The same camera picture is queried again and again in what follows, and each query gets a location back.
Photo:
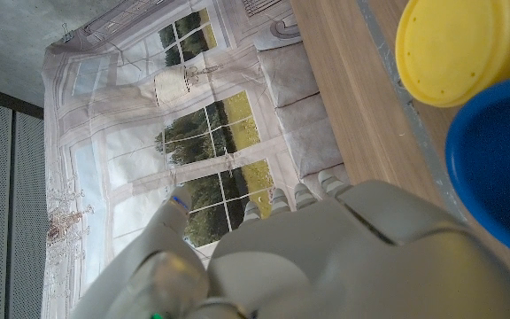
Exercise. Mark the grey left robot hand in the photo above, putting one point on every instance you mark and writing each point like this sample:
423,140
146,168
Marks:
326,257

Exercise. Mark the blue plastic cup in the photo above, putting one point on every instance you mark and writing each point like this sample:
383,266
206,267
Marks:
498,168

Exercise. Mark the yellow plastic cup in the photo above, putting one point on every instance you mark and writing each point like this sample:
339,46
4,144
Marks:
450,49

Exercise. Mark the printed window backdrop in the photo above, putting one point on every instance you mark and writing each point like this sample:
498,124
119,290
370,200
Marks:
122,146

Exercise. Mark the grey perforated panel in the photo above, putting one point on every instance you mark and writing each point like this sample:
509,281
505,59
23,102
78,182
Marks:
2,212

